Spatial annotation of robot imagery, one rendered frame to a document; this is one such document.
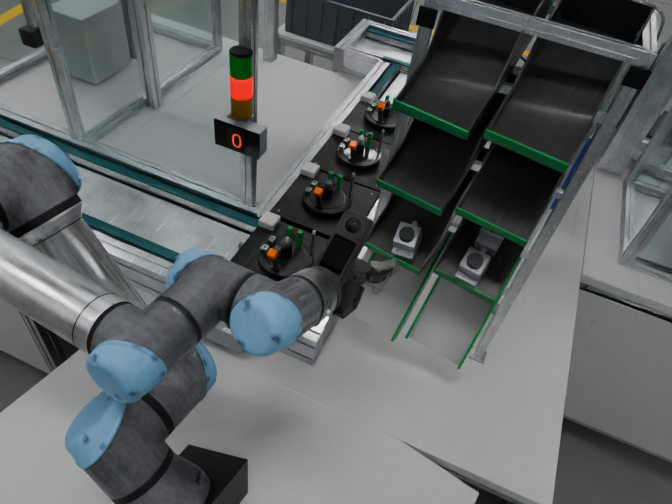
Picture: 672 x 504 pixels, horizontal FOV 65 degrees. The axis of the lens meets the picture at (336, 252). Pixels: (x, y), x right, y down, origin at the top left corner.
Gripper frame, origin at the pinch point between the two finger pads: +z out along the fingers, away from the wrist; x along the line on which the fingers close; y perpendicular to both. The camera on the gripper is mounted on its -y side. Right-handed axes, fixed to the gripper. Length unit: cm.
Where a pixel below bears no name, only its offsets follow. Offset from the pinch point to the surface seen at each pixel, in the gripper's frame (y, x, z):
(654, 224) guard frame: -11, 48, 90
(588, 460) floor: 86, 80, 125
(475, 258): -2.3, 14.7, 14.2
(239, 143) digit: 2, -47, 23
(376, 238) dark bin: 4.3, -5.0, 16.4
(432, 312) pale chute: 17.2, 10.8, 26.2
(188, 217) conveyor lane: 30, -61, 29
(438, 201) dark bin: -10.1, 4.8, 9.5
